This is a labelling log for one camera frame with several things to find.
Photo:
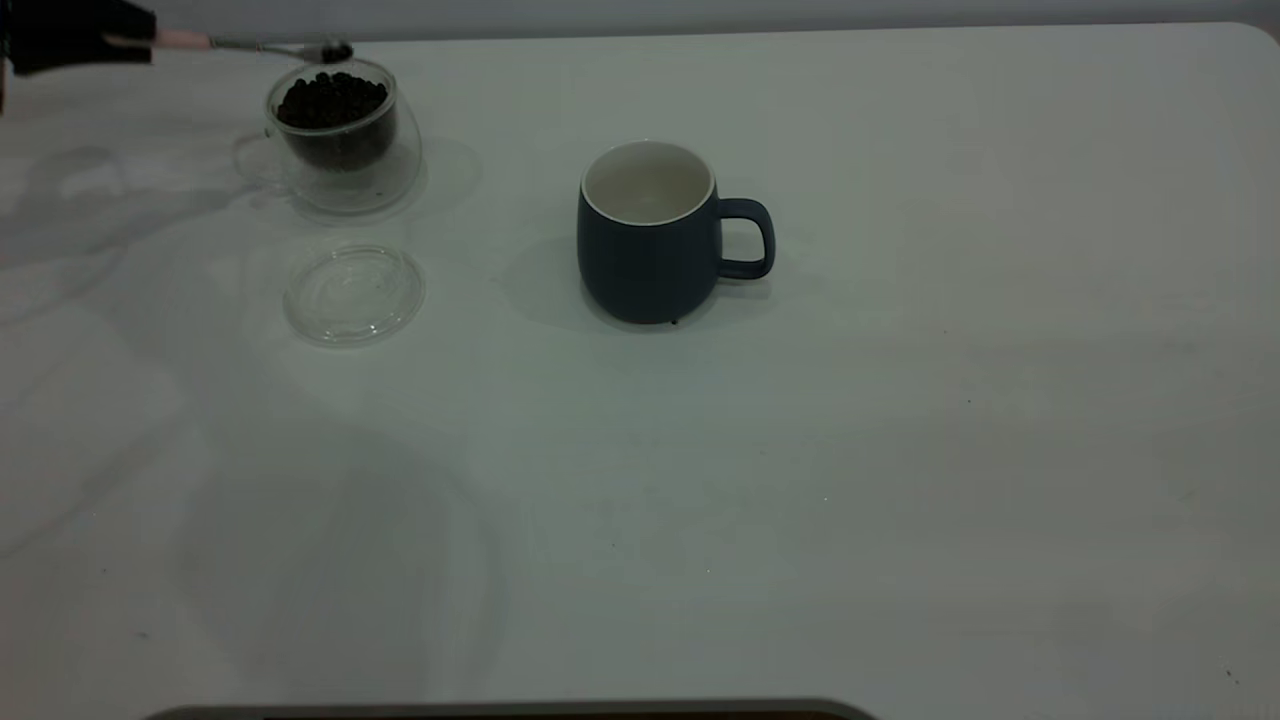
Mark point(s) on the dark coffee beans pile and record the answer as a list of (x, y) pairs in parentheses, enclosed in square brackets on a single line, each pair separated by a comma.
[(332, 100)]

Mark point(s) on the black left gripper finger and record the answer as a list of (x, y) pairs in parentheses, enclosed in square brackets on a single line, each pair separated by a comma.
[(130, 20), (80, 58)]

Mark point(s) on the clear round glass lid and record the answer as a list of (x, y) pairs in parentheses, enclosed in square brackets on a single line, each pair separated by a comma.
[(350, 295)]

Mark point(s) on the dark blue-grey ceramic mug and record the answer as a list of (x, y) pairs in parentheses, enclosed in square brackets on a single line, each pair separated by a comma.
[(645, 265)]

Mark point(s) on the clear double-wall glass cup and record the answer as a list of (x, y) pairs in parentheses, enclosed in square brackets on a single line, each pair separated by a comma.
[(395, 175)]

